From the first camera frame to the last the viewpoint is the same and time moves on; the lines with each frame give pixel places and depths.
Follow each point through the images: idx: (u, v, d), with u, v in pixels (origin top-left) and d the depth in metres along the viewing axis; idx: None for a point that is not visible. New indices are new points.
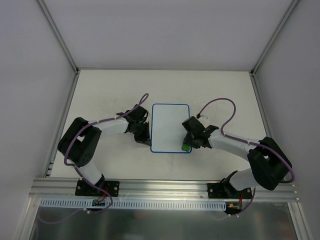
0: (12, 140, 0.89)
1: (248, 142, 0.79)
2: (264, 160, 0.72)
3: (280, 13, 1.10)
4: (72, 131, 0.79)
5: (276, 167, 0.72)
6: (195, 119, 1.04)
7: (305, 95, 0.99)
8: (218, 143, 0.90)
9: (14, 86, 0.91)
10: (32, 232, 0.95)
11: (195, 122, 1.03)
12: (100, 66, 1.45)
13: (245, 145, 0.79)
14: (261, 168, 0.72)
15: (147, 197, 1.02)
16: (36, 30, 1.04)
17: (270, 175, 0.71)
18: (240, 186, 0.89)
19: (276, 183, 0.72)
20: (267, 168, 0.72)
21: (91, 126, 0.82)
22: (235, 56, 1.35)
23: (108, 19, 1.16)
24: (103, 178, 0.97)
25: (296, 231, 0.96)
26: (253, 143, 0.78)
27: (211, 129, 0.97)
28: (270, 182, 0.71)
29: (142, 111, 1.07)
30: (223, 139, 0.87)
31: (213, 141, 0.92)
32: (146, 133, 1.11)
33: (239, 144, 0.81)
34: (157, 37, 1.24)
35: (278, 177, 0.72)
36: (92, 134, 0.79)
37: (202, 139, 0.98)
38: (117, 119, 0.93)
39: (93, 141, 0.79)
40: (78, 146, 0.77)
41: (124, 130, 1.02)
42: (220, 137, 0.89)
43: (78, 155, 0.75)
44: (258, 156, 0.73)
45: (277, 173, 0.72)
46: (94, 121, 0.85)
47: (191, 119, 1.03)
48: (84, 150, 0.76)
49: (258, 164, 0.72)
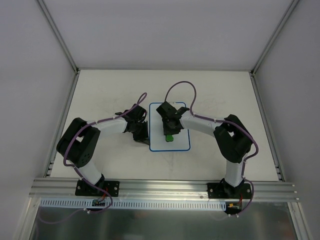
0: (12, 140, 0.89)
1: (215, 120, 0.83)
2: (228, 136, 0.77)
3: (281, 12, 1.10)
4: (71, 131, 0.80)
5: (240, 141, 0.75)
6: (167, 103, 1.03)
7: (305, 95, 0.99)
8: (189, 123, 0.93)
9: (14, 86, 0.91)
10: (33, 233, 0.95)
11: (166, 106, 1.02)
12: (100, 66, 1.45)
13: (213, 123, 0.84)
14: (225, 143, 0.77)
15: (147, 197, 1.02)
16: (36, 30, 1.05)
17: (234, 150, 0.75)
18: (235, 182, 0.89)
19: (240, 156, 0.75)
20: (230, 143, 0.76)
21: (90, 126, 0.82)
22: (235, 56, 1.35)
23: (109, 20, 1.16)
24: (103, 178, 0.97)
25: (296, 231, 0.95)
26: (219, 121, 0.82)
27: (182, 111, 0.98)
28: (236, 156, 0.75)
29: (140, 110, 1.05)
30: (193, 119, 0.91)
31: (185, 122, 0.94)
32: (144, 133, 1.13)
33: (207, 123, 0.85)
34: (157, 36, 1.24)
35: (243, 151, 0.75)
36: (91, 133, 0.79)
37: (174, 121, 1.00)
38: (115, 119, 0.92)
39: (92, 141, 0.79)
40: (78, 145, 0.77)
41: (123, 130, 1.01)
42: (190, 118, 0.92)
43: (78, 155, 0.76)
44: (222, 131, 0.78)
45: (240, 147, 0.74)
46: (93, 121, 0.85)
47: (164, 103, 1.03)
48: (84, 150, 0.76)
49: (222, 140, 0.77)
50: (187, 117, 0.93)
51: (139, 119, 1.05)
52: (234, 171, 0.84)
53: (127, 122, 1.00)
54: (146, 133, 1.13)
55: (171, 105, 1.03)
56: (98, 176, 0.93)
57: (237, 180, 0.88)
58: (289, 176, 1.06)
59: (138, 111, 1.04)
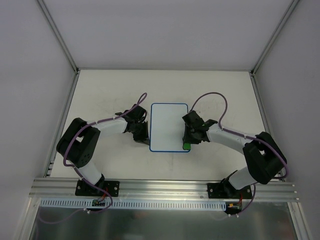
0: (12, 140, 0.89)
1: (245, 136, 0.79)
2: (258, 154, 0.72)
3: (280, 13, 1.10)
4: (72, 131, 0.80)
5: (272, 161, 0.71)
6: (193, 112, 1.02)
7: (305, 95, 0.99)
8: (216, 136, 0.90)
9: (14, 86, 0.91)
10: (33, 233, 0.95)
11: (194, 115, 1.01)
12: (99, 66, 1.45)
13: (242, 139, 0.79)
14: (255, 162, 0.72)
15: (147, 197, 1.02)
16: (36, 30, 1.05)
17: (264, 170, 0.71)
18: (239, 186, 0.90)
19: (270, 177, 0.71)
20: (261, 162, 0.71)
21: (90, 126, 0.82)
22: (235, 56, 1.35)
23: (108, 20, 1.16)
24: (103, 178, 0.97)
25: (296, 232, 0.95)
26: (249, 137, 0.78)
27: (210, 123, 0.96)
28: (264, 176, 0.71)
29: (140, 111, 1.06)
30: (221, 132, 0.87)
31: (212, 134, 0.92)
32: (145, 133, 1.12)
33: (236, 138, 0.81)
34: (157, 36, 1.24)
35: (272, 171, 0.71)
36: (91, 134, 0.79)
37: (200, 132, 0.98)
38: (115, 119, 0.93)
39: (92, 141, 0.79)
40: (78, 146, 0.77)
41: (123, 130, 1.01)
42: (218, 130, 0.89)
43: (78, 155, 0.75)
44: (253, 148, 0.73)
45: (271, 168, 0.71)
46: (93, 121, 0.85)
47: (192, 113, 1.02)
48: (83, 150, 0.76)
49: (252, 157, 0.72)
50: (215, 130, 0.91)
51: (139, 118, 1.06)
52: (248, 180, 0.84)
53: (128, 122, 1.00)
54: (146, 134, 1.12)
55: (200, 117, 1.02)
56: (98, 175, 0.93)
57: (242, 185, 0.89)
58: (289, 176, 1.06)
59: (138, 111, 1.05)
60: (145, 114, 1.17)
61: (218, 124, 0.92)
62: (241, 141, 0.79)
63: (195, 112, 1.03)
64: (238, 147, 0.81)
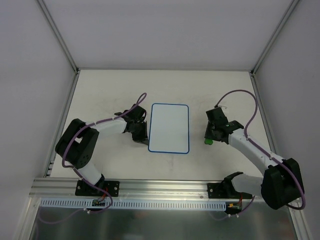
0: (12, 140, 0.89)
1: (271, 157, 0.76)
2: (280, 181, 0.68)
3: (281, 12, 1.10)
4: (70, 132, 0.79)
5: (289, 190, 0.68)
6: (219, 110, 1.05)
7: (306, 95, 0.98)
8: (238, 144, 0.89)
9: (14, 86, 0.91)
10: (33, 233, 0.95)
11: (218, 114, 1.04)
12: (99, 66, 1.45)
13: (266, 159, 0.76)
14: (274, 187, 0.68)
15: (147, 197, 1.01)
16: (37, 31, 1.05)
17: (279, 197, 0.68)
18: (238, 189, 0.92)
19: (282, 205, 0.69)
20: (279, 189, 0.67)
21: (89, 127, 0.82)
22: (235, 56, 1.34)
23: (108, 19, 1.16)
24: (103, 178, 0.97)
25: (297, 232, 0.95)
26: (275, 160, 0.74)
27: (235, 125, 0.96)
28: (277, 202, 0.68)
29: (140, 110, 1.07)
30: (245, 141, 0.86)
31: (234, 141, 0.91)
32: (143, 133, 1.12)
33: (261, 155, 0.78)
34: (157, 36, 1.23)
35: (286, 200, 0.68)
36: (89, 135, 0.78)
37: (221, 131, 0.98)
38: (114, 119, 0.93)
39: (91, 142, 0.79)
40: (78, 146, 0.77)
41: (123, 130, 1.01)
42: (242, 139, 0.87)
43: (78, 156, 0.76)
44: (276, 175, 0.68)
45: (286, 197, 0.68)
46: (92, 122, 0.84)
47: (217, 110, 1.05)
48: (82, 151, 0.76)
49: (272, 182, 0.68)
50: (239, 137, 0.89)
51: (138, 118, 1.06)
52: (247, 188, 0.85)
53: (127, 123, 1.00)
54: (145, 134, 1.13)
55: (224, 116, 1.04)
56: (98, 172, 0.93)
57: (240, 189, 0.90)
58: None
59: (138, 111, 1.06)
60: (145, 114, 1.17)
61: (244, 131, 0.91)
62: (265, 161, 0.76)
63: (220, 109, 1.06)
64: (260, 165, 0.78)
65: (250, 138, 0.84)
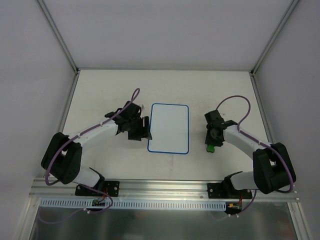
0: (12, 141, 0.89)
1: (259, 142, 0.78)
2: (267, 162, 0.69)
3: (281, 12, 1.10)
4: (54, 148, 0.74)
5: (279, 174, 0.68)
6: (217, 112, 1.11)
7: (306, 94, 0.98)
8: (232, 137, 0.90)
9: (14, 86, 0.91)
10: (33, 233, 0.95)
11: (215, 115, 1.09)
12: (99, 66, 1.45)
13: (255, 145, 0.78)
14: (261, 168, 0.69)
15: (147, 197, 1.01)
16: (36, 31, 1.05)
17: (268, 179, 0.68)
18: (238, 187, 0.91)
19: (272, 188, 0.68)
20: (267, 170, 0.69)
21: (73, 141, 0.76)
22: (235, 56, 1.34)
23: (108, 19, 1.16)
24: (102, 178, 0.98)
25: (297, 232, 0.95)
26: (263, 144, 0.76)
27: (229, 122, 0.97)
28: (267, 185, 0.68)
29: (134, 108, 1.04)
30: (237, 133, 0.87)
31: (229, 135, 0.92)
32: (140, 131, 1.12)
33: (250, 142, 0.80)
34: (158, 36, 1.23)
35: (276, 183, 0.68)
36: (73, 151, 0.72)
37: (217, 130, 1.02)
38: (103, 125, 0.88)
39: (75, 157, 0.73)
40: (62, 163, 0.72)
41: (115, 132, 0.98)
42: (235, 132, 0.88)
43: (62, 174, 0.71)
44: (263, 155, 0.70)
45: (276, 179, 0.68)
46: (75, 135, 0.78)
47: (214, 112, 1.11)
48: (66, 169, 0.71)
49: (259, 163, 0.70)
50: (232, 130, 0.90)
51: (132, 117, 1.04)
52: (248, 184, 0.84)
53: (120, 123, 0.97)
54: (141, 131, 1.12)
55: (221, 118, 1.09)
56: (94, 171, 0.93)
57: (240, 187, 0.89)
58: None
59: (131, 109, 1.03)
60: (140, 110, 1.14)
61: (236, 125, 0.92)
62: (254, 145, 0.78)
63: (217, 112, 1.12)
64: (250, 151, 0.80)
65: (242, 129, 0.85)
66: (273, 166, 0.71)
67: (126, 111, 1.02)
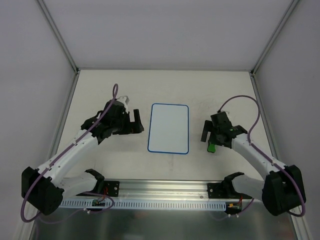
0: (12, 140, 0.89)
1: (272, 162, 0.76)
2: (280, 186, 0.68)
3: (281, 12, 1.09)
4: (25, 187, 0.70)
5: (290, 198, 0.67)
6: (224, 114, 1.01)
7: (306, 94, 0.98)
8: (242, 150, 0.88)
9: (14, 85, 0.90)
10: (33, 233, 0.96)
11: (223, 117, 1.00)
12: (99, 66, 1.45)
13: (268, 165, 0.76)
14: (274, 192, 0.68)
15: (147, 197, 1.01)
16: (36, 31, 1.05)
17: (279, 203, 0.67)
18: (238, 190, 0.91)
19: (282, 212, 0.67)
20: (279, 194, 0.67)
21: (43, 176, 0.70)
22: (236, 56, 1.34)
23: (108, 18, 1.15)
24: (103, 178, 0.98)
25: (296, 231, 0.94)
26: (276, 166, 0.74)
27: (239, 130, 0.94)
28: (278, 208, 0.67)
29: (113, 113, 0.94)
30: (248, 147, 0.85)
31: (237, 145, 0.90)
32: (127, 126, 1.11)
33: (262, 161, 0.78)
34: (157, 36, 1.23)
35: (287, 207, 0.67)
36: (43, 189, 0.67)
37: (224, 136, 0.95)
38: (76, 143, 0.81)
39: (48, 193, 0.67)
40: (37, 199, 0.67)
41: (98, 141, 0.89)
42: (245, 144, 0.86)
43: (41, 209, 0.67)
44: (277, 179, 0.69)
45: (287, 203, 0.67)
46: (45, 168, 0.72)
47: (221, 113, 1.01)
48: (42, 206, 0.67)
49: (272, 187, 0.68)
50: (242, 141, 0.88)
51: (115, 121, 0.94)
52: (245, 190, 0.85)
53: (100, 131, 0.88)
54: (128, 126, 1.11)
55: (228, 120, 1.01)
56: (89, 180, 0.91)
57: (239, 189, 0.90)
58: None
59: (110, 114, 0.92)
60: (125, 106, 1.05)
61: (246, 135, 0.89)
62: (267, 166, 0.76)
63: (225, 113, 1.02)
64: (261, 169, 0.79)
65: (253, 144, 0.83)
66: (283, 187, 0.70)
67: (107, 115, 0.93)
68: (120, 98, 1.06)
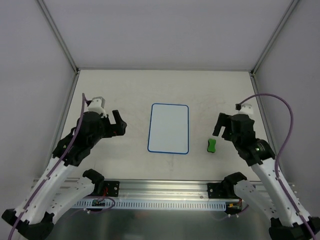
0: (12, 140, 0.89)
1: (298, 213, 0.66)
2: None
3: (281, 11, 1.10)
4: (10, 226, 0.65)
5: None
6: (250, 124, 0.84)
7: (307, 93, 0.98)
8: (263, 179, 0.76)
9: (14, 85, 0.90)
10: None
11: (247, 127, 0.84)
12: (99, 66, 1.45)
13: (293, 212, 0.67)
14: None
15: (147, 197, 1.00)
16: (36, 31, 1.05)
17: None
18: (236, 192, 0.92)
19: None
20: None
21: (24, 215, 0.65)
22: (236, 56, 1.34)
23: (108, 19, 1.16)
24: (103, 177, 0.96)
25: None
26: (302, 217, 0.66)
27: (265, 151, 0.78)
28: None
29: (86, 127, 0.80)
30: (274, 183, 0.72)
31: (260, 172, 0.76)
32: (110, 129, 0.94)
33: (287, 206, 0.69)
34: (158, 36, 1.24)
35: None
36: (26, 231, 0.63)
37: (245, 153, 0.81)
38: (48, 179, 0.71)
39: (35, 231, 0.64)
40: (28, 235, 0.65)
41: (75, 166, 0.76)
42: (270, 177, 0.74)
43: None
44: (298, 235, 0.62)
45: None
46: (20, 212, 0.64)
47: (247, 121, 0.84)
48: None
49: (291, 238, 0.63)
50: (267, 172, 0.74)
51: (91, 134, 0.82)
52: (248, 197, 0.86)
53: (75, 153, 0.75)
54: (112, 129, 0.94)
55: (253, 132, 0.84)
56: (85, 189, 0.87)
57: (238, 192, 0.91)
58: (289, 176, 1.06)
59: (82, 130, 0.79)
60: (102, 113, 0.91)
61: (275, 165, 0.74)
62: (291, 214, 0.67)
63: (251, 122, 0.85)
64: (280, 211, 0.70)
65: (280, 182, 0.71)
66: None
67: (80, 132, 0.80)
68: (95, 102, 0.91)
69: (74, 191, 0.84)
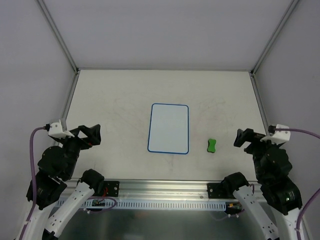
0: (12, 140, 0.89)
1: None
2: None
3: (281, 11, 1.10)
4: None
5: None
6: (287, 170, 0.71)
7: (306, 94, 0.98)
8: (281, 225, 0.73)
9: (14, 85, 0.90)
10: None
11: (281, 174, 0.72)
12: (99, 66, 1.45)
13: None
14: None
15: (147, 197, 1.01)
16: (36, 31, 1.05)
17: None
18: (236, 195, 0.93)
19: None
20: None
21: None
22: (235, 56, 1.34)
23: (108, 18, 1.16)
24: (102, 177, 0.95)
25: None
26: None
27: (292, 203, 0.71)
28: None
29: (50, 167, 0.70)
30: (292, 232, 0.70)
31: (280, 217, 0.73)
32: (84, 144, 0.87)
33: None
34: (157, 36, 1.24)
35: None
36: None
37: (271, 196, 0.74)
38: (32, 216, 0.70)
39: None
40: None
41: (51, 203, 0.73)
42: (290, 227, 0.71)
43: None
44: None
45: None
46: None
47: (284, 168, 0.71)
48: None
49: None
50: (289, 221, 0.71)
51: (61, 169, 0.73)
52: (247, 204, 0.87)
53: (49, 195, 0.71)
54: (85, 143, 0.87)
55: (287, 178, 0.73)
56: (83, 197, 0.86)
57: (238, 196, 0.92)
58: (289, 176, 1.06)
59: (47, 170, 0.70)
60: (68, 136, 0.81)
61: (299, 216, 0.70)
62: None
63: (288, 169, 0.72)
64: None
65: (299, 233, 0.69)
66: None
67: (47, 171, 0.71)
68: (56, 130, 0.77)
69: (73, 201, 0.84)
